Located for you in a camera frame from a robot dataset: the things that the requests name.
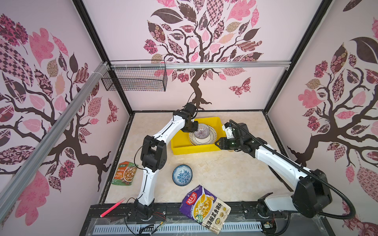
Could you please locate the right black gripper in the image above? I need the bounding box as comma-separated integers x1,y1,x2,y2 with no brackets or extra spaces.
214,137,242,150

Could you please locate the purple patterned bowl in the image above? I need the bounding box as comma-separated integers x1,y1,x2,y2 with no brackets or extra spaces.
194,124,210,140

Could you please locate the yellow dotted plate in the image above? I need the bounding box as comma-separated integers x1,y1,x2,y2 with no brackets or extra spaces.
189,126,217,146

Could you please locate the blue floral bowl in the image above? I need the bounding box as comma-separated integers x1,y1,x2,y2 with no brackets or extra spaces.
172,164,193,186

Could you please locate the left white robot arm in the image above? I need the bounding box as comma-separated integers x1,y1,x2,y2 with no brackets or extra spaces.
134,103,198,220

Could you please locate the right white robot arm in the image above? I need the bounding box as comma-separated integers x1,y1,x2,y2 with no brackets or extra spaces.
215,122,332,218

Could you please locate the yellow plastic bin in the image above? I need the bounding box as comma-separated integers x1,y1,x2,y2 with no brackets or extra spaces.
171,117,226,155

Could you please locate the purple seasoning packet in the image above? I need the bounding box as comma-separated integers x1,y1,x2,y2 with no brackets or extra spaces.
179,185,231,235

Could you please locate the green food packet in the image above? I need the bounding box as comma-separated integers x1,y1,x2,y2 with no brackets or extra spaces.
111,161,138,186

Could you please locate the white vent grille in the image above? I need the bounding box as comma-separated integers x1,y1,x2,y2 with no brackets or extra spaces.
91,222,262,236

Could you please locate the pink marker pen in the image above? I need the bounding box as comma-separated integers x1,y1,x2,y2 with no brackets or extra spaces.
100,201,123,218

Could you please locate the black wire basket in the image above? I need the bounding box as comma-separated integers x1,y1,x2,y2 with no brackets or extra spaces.
101,59,168,92

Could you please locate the aluminium rail back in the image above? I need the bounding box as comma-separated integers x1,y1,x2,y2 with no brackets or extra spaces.
111,61,291,69

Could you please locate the aluminium rail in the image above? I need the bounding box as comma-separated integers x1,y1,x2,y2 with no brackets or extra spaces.
1,62,109,220
111,61,291,69

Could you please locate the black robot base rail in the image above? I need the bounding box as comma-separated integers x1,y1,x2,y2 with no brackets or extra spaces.
80,202,335,236

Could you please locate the black corrugated cable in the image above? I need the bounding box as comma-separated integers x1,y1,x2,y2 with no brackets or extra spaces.
229,119,356,220

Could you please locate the aluminium rail left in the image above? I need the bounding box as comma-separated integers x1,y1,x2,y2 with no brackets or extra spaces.
1,62,109,220

